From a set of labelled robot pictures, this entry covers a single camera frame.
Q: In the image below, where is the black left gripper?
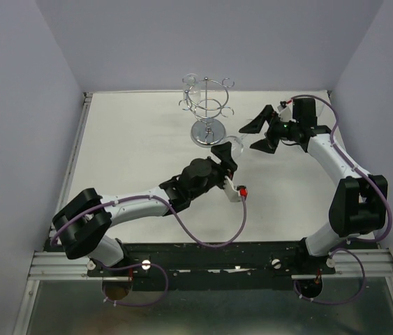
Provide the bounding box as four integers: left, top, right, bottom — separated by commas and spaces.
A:
190, 143, 237, 201

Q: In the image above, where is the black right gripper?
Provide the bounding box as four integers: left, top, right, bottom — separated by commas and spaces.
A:
240, 105, 299, 154

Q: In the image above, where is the etched front wine glass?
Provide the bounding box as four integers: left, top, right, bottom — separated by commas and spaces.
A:
314, 97, 325, 118

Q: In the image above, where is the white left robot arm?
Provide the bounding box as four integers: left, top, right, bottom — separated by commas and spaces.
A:
50, 142, 241, 276

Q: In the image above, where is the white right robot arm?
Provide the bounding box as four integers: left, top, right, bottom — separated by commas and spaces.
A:
239, 94, 393, 274

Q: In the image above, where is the chrome wine glass rack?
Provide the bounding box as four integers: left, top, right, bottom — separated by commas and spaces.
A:
178, 77, 235, 147

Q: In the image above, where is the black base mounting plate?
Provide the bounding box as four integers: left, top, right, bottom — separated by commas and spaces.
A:
87, 241, 335, 292

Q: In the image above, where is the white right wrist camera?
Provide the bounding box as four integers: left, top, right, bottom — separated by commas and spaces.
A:
277, 100, 292, 122

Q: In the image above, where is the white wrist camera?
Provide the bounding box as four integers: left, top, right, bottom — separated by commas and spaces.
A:
277, 100, 292, 122
223, 176, 248, 202

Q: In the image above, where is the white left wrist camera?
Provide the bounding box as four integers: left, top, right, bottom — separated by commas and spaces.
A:
223, 176, 248, 202

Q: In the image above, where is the aluminium extrusion rail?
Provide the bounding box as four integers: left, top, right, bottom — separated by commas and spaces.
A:
28, 249, 393, 281

